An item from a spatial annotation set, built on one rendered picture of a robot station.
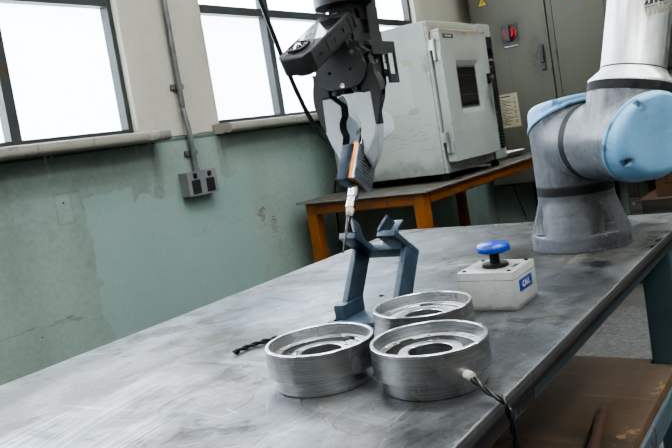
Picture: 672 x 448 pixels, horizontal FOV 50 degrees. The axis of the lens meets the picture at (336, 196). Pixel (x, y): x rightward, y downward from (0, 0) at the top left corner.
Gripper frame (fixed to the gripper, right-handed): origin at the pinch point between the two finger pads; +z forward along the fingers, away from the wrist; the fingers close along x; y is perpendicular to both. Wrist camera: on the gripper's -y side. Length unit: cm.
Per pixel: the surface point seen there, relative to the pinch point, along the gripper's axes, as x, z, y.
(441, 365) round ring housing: -20.2, 16.6, -24.1
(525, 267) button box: -16.8, 15.6, 6.3
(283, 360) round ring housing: -5.7, 16.0, -26.4
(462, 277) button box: -10.4, 15.7, 2.4
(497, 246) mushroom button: -14.5, 12.6, 4.4
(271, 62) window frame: 151, -40, 179
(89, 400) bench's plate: 17.4, 19.8, -30.7
